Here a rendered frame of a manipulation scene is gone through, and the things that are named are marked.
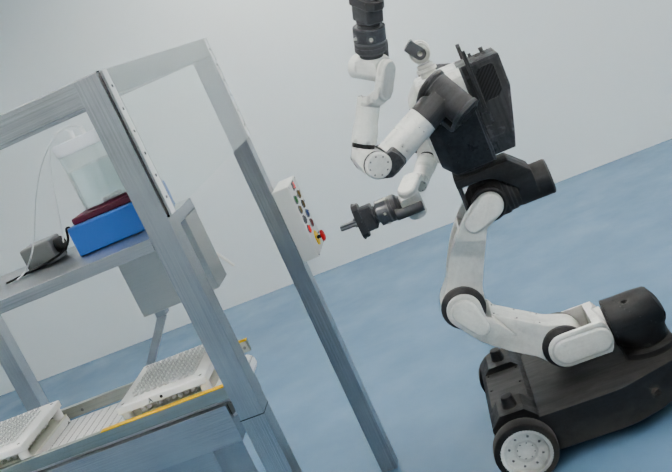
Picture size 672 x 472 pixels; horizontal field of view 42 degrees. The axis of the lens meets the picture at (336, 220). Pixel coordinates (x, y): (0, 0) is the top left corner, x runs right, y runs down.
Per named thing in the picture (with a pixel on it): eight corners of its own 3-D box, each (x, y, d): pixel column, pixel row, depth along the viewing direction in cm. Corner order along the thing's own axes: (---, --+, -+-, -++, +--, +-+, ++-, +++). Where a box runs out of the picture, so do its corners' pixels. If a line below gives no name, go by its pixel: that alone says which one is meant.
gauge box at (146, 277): (227, 274, 234) (195, 207, 230) (219, 288, 224) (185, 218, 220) (155, 303, 238) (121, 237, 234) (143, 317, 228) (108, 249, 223)
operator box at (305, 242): (324, 241, 309) (294, 175, 304) (319, 256, 293) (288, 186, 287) (308, 248, 310) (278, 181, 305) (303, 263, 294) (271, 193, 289)
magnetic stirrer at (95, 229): (176, 204, 227) (161, 172, 225) (153, 227, 206) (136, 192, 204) (109, 232, 230) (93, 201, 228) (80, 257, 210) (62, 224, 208)
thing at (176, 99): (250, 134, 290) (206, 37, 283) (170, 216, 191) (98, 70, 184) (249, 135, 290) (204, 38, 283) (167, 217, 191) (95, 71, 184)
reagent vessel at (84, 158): (149, 179, 221) (115, 110, 217) (131, 194, 207) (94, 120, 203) (96, 201, 224) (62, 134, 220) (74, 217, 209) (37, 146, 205)
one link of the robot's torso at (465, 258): (476, 316, 297) (510, 184, 284) (481, 336, 280) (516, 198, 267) (432, 307, 297) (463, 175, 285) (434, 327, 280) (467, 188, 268)
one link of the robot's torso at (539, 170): (553, 187, 281) (533, 136, 277) (560, 196, 269) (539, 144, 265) (471, 219, 286) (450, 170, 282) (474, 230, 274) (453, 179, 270)
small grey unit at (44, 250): (74, 250, 226) (63, 229, 224) (64, 258, 219) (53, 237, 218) (40, 264, 228) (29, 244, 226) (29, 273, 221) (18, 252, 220)
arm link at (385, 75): (357, 55, 239) (351, 104, 242) (385, 59, 234) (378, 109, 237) (371, 55, 244) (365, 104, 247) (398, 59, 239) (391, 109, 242)
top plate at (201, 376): (118, 416, 214) (114, 409, 214) (147, 372, 238) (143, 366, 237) (208, 382, 210) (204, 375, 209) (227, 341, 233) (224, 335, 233)
